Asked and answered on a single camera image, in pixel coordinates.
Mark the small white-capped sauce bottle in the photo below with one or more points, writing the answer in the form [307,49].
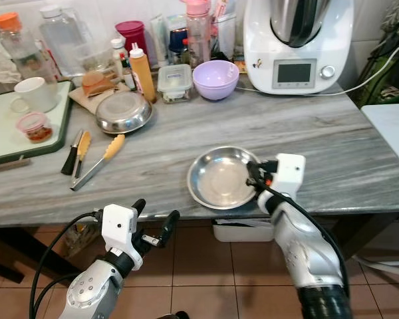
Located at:
[120,52]

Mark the yellow squeeze bottle white cap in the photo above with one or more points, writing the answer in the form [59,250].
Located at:
[142,73]

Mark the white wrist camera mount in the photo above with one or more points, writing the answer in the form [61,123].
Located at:
[118,226]
[289,171]

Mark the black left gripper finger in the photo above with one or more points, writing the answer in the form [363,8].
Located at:
[169,224]
[139,207]

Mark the large clear bottle white cap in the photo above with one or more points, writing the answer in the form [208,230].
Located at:
[60,40]

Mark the upturned steel dish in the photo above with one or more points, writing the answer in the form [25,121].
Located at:
[123,111]

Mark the white side table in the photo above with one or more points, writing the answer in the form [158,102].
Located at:
[389,129]

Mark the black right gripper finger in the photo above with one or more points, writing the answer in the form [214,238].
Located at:
[254,174]

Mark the white tray green rim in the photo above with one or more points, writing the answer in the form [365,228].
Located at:
[3,133]

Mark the black kitchen tool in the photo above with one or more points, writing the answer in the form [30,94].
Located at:
[70,159]

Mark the brown wooden stick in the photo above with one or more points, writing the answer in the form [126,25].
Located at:
[6,165]

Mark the blue can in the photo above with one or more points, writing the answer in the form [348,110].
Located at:
[177,41]

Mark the clear lidded food container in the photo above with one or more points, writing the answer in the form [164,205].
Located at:
[174,80]

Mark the small pink-lidded container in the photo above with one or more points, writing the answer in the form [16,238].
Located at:
[35,126]

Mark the white mug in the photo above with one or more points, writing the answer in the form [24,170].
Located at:
[38,94]

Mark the purple plastic bowl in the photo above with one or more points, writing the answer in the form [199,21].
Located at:
[215,80]

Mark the clear bottle pink cap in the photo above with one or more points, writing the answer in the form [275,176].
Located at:
[197,30]

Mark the shallow steel bowl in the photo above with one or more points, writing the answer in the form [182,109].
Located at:
[219,179]

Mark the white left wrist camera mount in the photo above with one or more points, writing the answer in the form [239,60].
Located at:
[118,226]

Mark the dark green bag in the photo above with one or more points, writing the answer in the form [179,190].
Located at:
[386,80]

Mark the grey patterned cloth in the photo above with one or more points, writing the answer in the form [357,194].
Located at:
[398,14]

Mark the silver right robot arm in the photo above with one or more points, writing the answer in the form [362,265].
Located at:
[306,252]

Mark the clear bottle orange cap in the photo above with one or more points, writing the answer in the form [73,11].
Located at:
[20,50]

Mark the brown glass cup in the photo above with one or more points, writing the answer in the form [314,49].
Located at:
[98,83]

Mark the black robot left foot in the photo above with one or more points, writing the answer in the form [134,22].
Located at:
[176,315]

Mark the white plastic bin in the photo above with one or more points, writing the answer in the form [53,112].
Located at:
[239,231]

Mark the brown wooden board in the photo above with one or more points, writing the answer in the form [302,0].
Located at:
[83,103]

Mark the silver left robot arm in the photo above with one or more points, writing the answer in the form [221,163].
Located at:
[90,292]

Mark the maroon plastic jar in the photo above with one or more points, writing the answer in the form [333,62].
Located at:
[132,34]

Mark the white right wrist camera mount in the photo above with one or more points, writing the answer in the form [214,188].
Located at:
[289,171]

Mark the white kitchen machine steel jug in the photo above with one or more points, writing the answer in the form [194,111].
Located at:
[299,70]

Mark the grey marble table dark legs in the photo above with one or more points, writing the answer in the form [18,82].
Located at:
[186,216]

